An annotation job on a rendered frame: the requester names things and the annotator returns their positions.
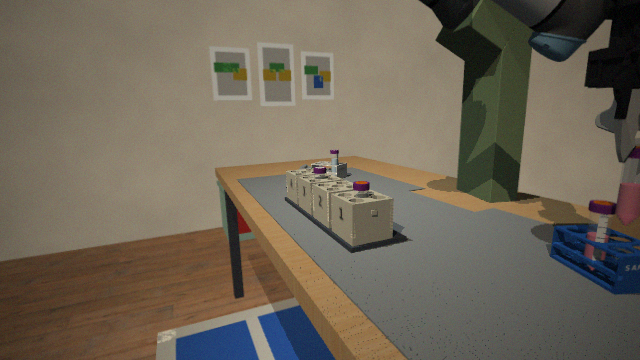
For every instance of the blue tube rack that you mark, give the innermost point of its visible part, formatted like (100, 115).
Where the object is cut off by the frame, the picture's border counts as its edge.
(618, 276)

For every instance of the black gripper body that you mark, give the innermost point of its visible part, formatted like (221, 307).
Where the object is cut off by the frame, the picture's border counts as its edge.
(605, 64)

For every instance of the grey bench mat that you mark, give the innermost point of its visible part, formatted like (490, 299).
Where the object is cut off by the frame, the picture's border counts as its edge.
(464, 285)

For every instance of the beige block with round holes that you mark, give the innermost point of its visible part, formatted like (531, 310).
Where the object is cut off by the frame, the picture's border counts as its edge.
(292, 182)
(322, 199)
(362, 220)
(305, 191)

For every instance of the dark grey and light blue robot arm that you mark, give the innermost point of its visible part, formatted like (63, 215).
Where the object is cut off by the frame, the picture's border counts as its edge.
(564, 25)

